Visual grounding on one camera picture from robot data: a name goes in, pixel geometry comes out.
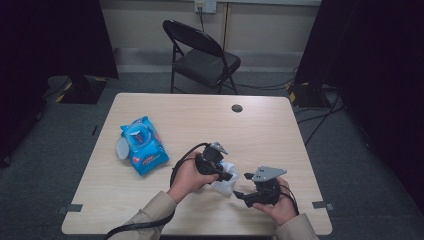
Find blue wet wipes packet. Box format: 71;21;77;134
115;115;171;177

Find black folding chair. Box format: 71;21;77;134
162;18;242;96

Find grey tape strip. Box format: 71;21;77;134
56;203;84;215
311;200;336;212

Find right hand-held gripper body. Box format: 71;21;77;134
251;165;288;207

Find black stand base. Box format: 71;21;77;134
59;74;109;105
287;81;330;109

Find person's right hand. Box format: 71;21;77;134
251;176;299;227

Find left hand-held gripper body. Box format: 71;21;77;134
194;141;230;177

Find black floor cable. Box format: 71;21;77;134
295;103;346;125
229;77;297;92
303;94;344;147

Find black outlet cable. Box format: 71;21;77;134
198;6;206;33

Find person's left hand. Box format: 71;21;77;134
166;151;220;205

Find black curtain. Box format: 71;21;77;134
0;0;120;168
294;0;424;216

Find right hand-held gripper black cable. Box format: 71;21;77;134
280;184;300;216

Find white wall outlet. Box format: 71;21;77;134
194;0;218;15

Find white wet wipe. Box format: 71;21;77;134
210;161;240;196

